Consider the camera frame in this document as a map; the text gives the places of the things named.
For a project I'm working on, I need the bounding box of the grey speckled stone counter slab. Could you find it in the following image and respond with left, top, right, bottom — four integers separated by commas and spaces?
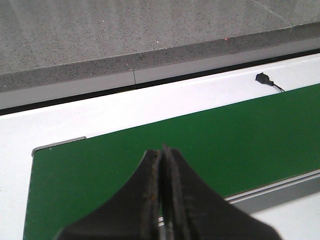
0, 0, 292, 93

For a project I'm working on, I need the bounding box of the aluminium conveyor side rail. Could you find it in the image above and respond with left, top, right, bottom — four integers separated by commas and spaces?
24, 137, 320, 239

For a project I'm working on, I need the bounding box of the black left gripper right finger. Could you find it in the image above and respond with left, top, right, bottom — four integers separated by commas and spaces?
161, 145, 281, 240

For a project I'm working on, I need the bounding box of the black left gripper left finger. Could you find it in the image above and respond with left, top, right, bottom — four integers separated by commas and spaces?
56, 150, 160, 240

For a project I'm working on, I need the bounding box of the black sensor with cable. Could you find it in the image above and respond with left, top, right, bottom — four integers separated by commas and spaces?
255, 72, 285, 92

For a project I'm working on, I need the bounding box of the green conveyor belt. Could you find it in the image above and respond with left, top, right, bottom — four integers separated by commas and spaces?
23, 84, 320, 240

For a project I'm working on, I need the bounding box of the white cabinet panel under counter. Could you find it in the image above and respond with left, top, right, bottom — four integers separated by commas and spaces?
0, 37, 320, 115

